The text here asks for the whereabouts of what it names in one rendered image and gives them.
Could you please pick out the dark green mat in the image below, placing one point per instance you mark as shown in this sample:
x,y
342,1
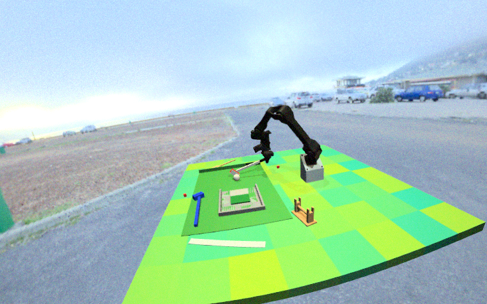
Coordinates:
x,y
209,220

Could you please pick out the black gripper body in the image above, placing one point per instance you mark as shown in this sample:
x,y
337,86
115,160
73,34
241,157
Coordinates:
x,y
266,146

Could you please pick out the blue golf putter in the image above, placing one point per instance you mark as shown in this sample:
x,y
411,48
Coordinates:
x,y
197,197

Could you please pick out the white flat bar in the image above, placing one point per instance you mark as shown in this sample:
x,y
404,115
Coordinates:
x,y
227,243

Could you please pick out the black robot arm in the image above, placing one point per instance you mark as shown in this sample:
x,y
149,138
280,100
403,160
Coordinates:
x,y
286,116

